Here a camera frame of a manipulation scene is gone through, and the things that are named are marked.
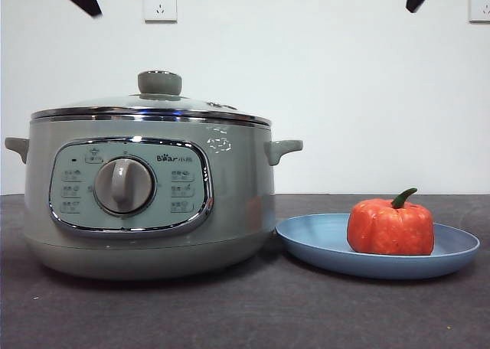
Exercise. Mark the pale green electric steamer pot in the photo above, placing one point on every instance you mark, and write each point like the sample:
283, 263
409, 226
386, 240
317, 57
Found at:
245, 196

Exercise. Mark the blue round plate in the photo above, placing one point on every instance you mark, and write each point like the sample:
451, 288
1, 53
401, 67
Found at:
317, 245

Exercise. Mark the glass lid with green knob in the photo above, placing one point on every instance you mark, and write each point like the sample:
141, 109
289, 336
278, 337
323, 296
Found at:
161, 83

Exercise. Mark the orange toy pumpkin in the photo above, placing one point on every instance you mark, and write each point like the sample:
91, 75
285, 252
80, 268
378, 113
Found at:
386, 230

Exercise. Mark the white wall socket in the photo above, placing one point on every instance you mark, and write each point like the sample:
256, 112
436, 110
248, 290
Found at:
161, 5
480, 5

